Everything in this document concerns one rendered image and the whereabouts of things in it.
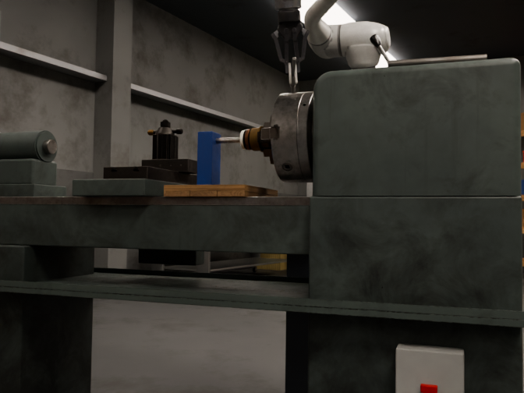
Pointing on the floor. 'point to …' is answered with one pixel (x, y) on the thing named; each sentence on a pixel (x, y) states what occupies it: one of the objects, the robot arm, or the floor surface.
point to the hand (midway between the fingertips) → (292, 72)
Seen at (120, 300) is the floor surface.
